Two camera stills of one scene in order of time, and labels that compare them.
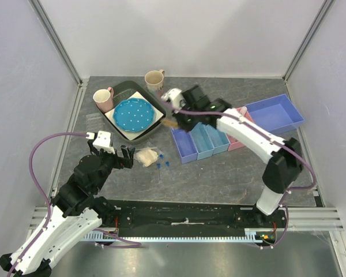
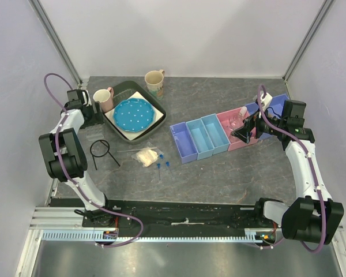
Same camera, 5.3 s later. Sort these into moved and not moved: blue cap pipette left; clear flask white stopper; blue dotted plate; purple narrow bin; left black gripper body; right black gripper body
Moved: left black gripper body; right black gripper body
Not moved: purple narrow bin; clear flask white stopper; blue dotted plate; blue cap pipette left
